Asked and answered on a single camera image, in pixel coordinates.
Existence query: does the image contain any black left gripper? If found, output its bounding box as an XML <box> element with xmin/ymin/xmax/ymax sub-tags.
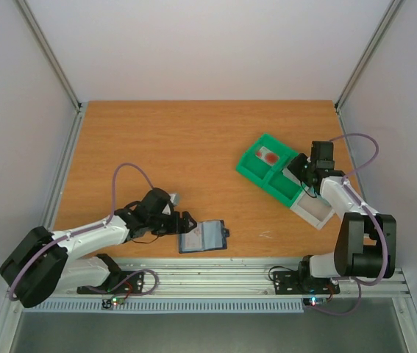
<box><xmin>149</xmin><ymin>212</ymin><xmax>198</xmax><ymax>236</ymax></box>

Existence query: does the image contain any pale card with pink print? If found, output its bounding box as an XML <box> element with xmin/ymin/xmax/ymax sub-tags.
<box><xmin>180</xmin><ymin>227</ymin><xmax>203</xmax><ymax>252</ymax></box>

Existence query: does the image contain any dark blue card holder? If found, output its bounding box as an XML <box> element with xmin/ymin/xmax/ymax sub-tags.
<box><xmin>179</xmin><ymin>220</ymin><xmax>230</xmax><ymax>254</ymax></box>

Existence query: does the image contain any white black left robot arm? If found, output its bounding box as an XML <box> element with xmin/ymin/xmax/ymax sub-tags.
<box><xmin>0</xmin><ymin>188</ymin><xmax>197</xmax><ymax>308</ymax></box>

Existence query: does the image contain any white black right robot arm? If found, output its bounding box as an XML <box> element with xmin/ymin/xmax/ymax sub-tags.
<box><xmin>288</xmin><ymin>141</ymin><xmax>396</xmax><ymax>292</ymax></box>

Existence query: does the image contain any grey white card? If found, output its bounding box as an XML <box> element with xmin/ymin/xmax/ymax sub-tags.
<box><xmin>282</xmin><ymin>168</ymin><xmax>300</xmax><ymax>185</ymax></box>

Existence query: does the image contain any white card with red circles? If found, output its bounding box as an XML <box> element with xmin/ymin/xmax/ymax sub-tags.
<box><xmin>255</xmin><ymin>146</ymin><xmax>279</xmax><ymax>166</ymax></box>

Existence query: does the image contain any white translucent plastic bin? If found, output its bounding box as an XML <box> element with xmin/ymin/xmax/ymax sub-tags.
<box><xmin>290</xmin><ymin>192</ymin><xmax>335</xmax><ymax>230</ymax></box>

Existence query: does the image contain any green plastic bin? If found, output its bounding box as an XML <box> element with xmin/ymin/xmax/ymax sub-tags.
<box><xmin>235</xmin><ymin>134</ymin><xmax>298</xmax><ymax>188</ymax></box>

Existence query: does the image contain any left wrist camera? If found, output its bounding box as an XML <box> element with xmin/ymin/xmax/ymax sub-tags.
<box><xmin>169</xmin><ymin>193</ymin><xmax>180</xmax><ymax>207</ymax></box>

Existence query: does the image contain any aluminium frame rail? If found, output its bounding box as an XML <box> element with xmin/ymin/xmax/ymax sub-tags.
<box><xmin>51</xmin><ymin>257</ymin><xmax>410</xmax><ymax>299</ymax></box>

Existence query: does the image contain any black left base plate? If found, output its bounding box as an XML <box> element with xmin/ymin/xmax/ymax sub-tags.
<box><xmin>76</xmin><ymin>271</ymin><xmax>145</xmax><ymax>295</ymax></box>

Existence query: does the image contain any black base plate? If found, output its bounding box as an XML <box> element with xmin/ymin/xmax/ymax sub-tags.
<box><xmin>76</xmin><ymin>271</ymin><xmax>145</xmax><ymax>295</ymax></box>
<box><xmin>268</xmin><ymin>271</ymin><xmax>341</xmax><ymax>295</ymax></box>

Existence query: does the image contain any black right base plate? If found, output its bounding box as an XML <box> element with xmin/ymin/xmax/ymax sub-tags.
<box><xmin>268</xmin><ymin>271</ymin><xmax>341</xmax><ymax>295</ymax></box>

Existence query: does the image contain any grey slotted cable duct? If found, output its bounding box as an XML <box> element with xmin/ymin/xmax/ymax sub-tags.
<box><xmin>27</xmin><ymin>298</ymin><xmax>304</xmax><ymax>314</ymax></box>

